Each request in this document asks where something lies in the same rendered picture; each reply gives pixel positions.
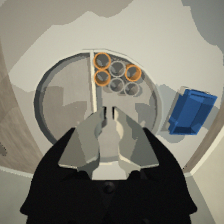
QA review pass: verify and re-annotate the grey metal bushing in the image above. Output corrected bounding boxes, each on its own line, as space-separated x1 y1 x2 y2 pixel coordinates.
109 76 125 93
109 60 126 78
123 79 139 97

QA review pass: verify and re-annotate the blue crate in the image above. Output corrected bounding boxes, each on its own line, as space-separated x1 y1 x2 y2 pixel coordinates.
165 86 217 135

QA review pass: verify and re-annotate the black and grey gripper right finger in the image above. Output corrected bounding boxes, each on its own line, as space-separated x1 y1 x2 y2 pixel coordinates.
112 106 197 215

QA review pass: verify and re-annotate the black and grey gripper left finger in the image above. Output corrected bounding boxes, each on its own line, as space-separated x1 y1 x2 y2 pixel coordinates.
20 106 106 216

